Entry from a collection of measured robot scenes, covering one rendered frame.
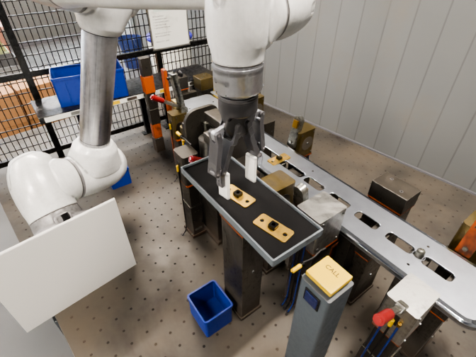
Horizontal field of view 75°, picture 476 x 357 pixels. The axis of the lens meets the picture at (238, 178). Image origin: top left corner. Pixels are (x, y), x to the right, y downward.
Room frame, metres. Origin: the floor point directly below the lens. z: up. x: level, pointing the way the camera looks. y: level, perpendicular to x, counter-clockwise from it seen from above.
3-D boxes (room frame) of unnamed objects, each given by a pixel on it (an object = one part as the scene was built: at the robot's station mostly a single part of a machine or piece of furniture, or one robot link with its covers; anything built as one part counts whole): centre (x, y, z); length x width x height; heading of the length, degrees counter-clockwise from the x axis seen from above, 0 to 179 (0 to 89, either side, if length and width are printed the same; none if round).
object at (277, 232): (0.45, -0.07, 1.17); 0.08 x 0.04 x 0.01; 48
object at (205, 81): (1.61, 0.18, 0.88); 0.08 x 0.08 x 0.36; 36
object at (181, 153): (0.86, 0.18, 0.89); 0.09 x 0.08 x 0.38; 126
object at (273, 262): (0.55, -0.01, 1.16); 0.37 x 0.14 x 0.02; 36
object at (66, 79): (1.43, 0.69, 1.09); 0.30 x 0.17 x 0.13; 117
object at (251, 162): (0.58, -0.03, 1.22); 0.03 x 0.01 x 0.07; 45
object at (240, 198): (0.55, 0.00, 1.17); 0.08 x 0.04 x 0.01; 45
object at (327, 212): (0.56, -0.20, 0.90); 0.13 x 0.08 x 0.41; 126
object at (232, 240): (0.55, -0.01, 0.92); 0.10 x 0.08 x 0.45; 36
